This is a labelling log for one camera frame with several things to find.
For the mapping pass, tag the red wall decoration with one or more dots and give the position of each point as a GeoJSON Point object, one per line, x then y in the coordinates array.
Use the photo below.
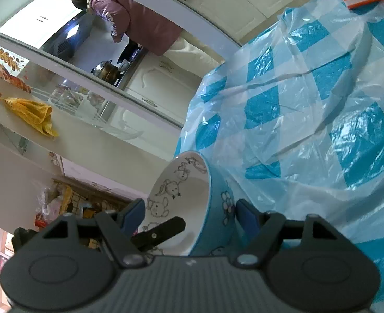
{"type": "Point", "coordinates": [6, 68]}

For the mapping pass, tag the steel pot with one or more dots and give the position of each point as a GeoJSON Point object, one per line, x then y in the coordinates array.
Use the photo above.
{"type": "Point", "coordinates": [105, 70]}

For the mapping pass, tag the blue cartoon print bowl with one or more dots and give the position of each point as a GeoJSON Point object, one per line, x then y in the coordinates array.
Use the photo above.
{"type": "Point", "coordinates": [192, 199]}

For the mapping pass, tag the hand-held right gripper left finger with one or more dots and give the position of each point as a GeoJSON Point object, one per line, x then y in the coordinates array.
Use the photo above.
{"type": "Point", "coordinates": [135, 213]}

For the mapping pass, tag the wooden shelf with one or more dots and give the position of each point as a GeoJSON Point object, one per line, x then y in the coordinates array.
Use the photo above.
{"type": "Point", "coordinates": [91, 199]}

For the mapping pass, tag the glass jars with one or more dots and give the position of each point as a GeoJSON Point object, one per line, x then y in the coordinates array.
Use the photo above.
{"type": "Point", "coordinates": [71, 99]}

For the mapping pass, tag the blue checkered plastic tablecloth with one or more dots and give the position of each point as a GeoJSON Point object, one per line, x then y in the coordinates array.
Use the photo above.
{"type": "Point", "coordinates": [309, 104]}

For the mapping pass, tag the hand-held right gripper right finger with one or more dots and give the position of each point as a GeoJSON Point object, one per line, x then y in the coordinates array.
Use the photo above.
{"type": "Point", "coordinates": [244, 213]}

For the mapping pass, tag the range hood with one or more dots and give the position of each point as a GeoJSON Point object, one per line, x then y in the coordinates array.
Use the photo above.
{"type": "Point", "coordinates": [68, 36]}

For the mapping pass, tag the black wok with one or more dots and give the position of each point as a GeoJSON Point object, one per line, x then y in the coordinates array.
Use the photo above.
{"type": "Point", "coordinates": [131, 52]}

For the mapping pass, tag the yellow cloth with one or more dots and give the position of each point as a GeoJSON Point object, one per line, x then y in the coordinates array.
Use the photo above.
{"type": "Point", "coordinates": [32, 112]}

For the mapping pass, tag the plain glass sliding door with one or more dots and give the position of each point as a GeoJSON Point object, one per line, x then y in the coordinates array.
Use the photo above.
{"type": "Point", "coordinates": [208, 26]}

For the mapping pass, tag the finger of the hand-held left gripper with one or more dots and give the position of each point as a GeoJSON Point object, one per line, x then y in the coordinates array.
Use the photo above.
{"type": "Point", "coordinates": [165, 229]}

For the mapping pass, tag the white kitchen cabinets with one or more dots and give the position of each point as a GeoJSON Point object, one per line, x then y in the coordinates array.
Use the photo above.
{"type": "Point", "coordinates": [165, 81]}

